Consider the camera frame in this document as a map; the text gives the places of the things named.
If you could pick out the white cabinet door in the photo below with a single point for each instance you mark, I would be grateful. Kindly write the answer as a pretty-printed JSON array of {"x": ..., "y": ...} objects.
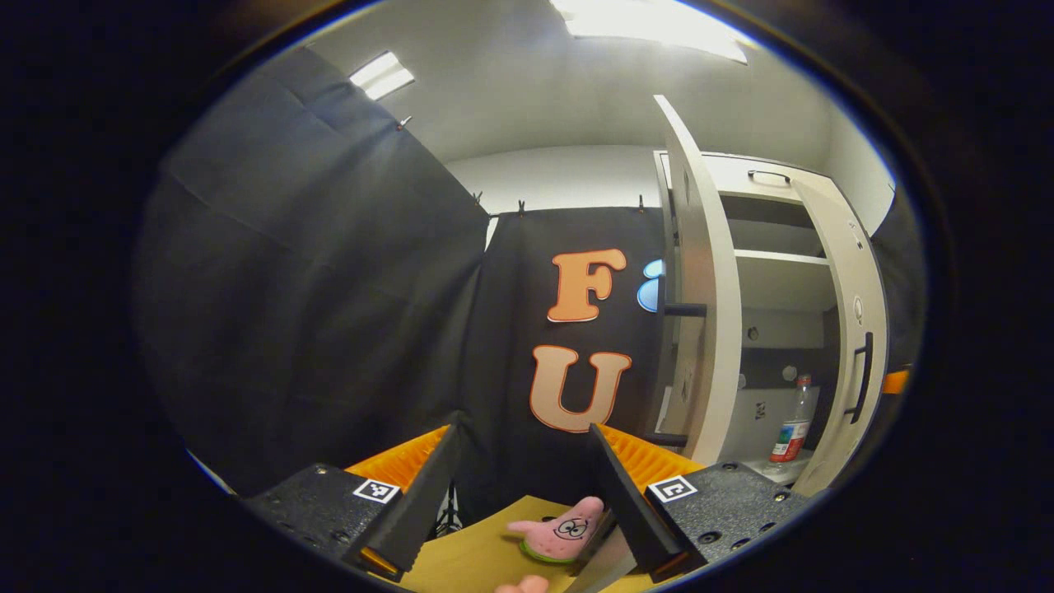
[
  {"x": 712, "y": 272},
  {"x": 848, "y": 272}
]

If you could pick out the ceiling light panel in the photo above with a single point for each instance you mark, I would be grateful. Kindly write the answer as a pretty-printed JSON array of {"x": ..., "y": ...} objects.
[
  {"x": 381, "y": 76},
  {"x": 650, "y": 25}
]

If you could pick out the white cabinet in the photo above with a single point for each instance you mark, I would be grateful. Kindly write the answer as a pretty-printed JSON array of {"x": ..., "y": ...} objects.
[{"x": 782, "y": 325}]

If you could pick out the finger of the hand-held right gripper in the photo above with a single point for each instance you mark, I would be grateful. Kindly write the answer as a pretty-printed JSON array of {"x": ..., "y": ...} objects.
[{"x": 896, "y": 381}]

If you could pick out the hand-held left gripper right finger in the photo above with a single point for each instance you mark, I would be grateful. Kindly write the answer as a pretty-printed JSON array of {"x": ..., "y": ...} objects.
[{"x": 630, "y": 511}]

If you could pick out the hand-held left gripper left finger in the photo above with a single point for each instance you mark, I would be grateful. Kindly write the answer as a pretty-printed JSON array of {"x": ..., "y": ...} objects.
[{"x": 420, "y": 511}]

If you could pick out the white cabinet shelf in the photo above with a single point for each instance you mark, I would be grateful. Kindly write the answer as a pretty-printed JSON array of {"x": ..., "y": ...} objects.
[{"x": 782, "y": 280}]

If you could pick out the pink starfish plush toy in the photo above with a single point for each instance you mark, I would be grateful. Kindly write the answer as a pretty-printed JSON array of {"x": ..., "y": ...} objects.
[{"x": 560, "y": 531}]

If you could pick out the clear plastic bottle red label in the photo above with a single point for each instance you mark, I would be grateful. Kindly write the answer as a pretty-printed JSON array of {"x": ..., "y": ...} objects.
[{"x": 792, "y": 441}]

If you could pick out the black backdrop cloth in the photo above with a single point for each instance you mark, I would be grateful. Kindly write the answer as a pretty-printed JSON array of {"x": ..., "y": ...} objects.
[{"x": 329, "y": 288}]

